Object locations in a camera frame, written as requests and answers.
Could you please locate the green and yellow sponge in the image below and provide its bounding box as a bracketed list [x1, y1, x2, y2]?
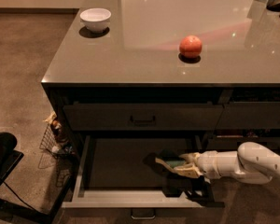
[161, 157, 185, 169]

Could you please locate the red apple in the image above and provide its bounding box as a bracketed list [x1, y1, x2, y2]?
[179, 35, 203, 59]

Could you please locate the dark drawer cabinet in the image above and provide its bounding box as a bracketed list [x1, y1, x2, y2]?
[42, 0, 280, 224]

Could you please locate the closed dark top drawer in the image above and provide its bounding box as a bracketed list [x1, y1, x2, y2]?
[63, 104, 223, 131]

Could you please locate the black chair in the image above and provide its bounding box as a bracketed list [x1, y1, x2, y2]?
[0, 133, 73, 224]

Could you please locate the wire basket with items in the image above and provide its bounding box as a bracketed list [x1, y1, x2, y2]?
[40, 112, 74, 158]

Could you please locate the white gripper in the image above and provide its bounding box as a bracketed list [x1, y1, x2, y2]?
[155, 151, 218, 179]

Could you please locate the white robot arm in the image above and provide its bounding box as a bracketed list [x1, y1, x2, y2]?
[155, 142, 280, 185]

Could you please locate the white ceramic bowl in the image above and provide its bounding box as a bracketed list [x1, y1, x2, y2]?
[79, 8, 111, 34]

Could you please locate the right dark drawer stack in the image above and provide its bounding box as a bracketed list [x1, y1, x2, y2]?
[205, 88, 280, 155]

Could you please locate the open grey middle drawer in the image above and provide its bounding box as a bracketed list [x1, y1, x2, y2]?
[63, 137, 224, 220]

